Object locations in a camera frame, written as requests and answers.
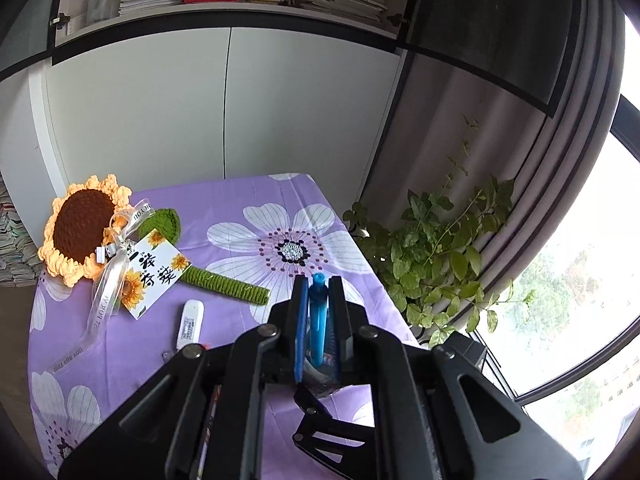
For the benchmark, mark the grey curtain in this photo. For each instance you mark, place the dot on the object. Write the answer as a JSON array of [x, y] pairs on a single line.
[[550, 160]]

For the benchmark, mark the crochet sunflower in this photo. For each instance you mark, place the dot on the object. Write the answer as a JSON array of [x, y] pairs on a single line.
[[82, 225]]

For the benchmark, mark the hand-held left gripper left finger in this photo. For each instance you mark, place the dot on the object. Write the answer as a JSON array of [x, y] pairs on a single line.
[[300, 330]]

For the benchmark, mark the sunflower print card tag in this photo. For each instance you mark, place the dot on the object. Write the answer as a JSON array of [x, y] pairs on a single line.
[[155, 270]]

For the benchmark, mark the stack of old papers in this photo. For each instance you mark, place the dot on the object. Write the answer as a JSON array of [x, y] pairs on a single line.
[[15, 250]]

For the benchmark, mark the white eraser with label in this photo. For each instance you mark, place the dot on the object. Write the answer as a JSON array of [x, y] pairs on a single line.
[[190, 322]]

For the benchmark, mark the white cabinet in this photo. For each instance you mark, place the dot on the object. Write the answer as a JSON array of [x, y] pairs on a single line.
[[150, 110]]

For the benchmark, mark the green potted plant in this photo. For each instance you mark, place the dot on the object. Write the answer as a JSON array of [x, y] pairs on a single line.
[[425, 250]]

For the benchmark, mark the window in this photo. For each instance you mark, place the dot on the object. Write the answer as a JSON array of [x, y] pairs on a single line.
[[575, 285]]

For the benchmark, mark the purple floral tablecloth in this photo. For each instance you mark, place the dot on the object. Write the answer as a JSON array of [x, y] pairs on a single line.
[[200, 200]]

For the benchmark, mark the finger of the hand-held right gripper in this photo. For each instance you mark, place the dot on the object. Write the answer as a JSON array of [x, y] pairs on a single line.
[[330, 455]]

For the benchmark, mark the blue pen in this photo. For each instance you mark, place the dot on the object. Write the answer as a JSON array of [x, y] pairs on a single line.
[[317, 320]]

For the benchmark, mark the black box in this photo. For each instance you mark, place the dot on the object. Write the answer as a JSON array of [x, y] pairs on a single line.
[[470, 350]]

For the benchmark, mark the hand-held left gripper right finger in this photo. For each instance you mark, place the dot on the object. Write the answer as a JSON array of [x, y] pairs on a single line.
[[344, 332]]

